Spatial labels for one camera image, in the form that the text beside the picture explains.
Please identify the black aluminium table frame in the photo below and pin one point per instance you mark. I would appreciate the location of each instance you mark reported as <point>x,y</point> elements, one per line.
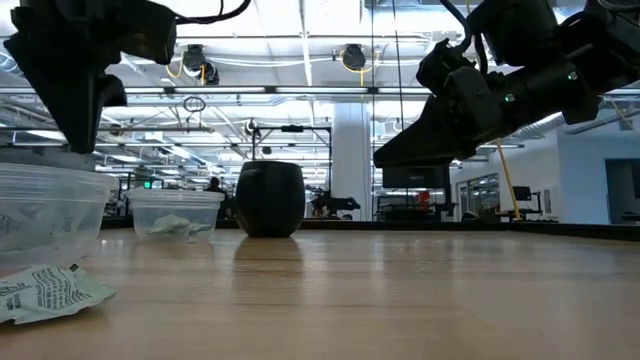
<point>400,225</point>

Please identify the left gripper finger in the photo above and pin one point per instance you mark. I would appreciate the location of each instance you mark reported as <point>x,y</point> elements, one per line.
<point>114,91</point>
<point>70,100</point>

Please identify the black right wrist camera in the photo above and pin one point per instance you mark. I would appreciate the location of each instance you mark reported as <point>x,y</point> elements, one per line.
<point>515,30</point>

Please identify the dark green ceramic mug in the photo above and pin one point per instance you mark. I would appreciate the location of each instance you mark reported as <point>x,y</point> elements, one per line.
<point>272,200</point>

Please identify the green white sweetener packet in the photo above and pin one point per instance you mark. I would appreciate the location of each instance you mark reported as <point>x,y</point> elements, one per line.
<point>50,292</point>
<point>167,226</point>
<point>201,228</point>

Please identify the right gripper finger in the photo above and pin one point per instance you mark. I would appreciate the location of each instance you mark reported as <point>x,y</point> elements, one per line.
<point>450,130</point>

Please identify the black background rig frame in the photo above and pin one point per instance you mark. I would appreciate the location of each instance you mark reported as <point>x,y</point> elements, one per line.
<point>292,128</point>

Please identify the black background robot arm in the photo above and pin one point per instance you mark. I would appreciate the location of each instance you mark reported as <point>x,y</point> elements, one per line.
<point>335,204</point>

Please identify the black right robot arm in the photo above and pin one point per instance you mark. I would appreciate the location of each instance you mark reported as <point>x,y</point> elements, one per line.
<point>615,45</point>

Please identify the white building column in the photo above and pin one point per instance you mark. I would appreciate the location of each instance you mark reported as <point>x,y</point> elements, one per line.
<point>352,160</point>

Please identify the person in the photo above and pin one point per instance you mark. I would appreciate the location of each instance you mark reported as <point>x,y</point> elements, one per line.
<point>215,187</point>

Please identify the clear plastic deli container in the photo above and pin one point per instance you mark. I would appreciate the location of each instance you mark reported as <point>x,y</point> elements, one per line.
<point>175,197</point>
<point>50,200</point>

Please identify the small black monitor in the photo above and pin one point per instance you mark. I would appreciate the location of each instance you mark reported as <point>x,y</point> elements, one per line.
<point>522,193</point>

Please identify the black monitor screen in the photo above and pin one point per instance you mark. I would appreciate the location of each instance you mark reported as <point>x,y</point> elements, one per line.
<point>415,177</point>

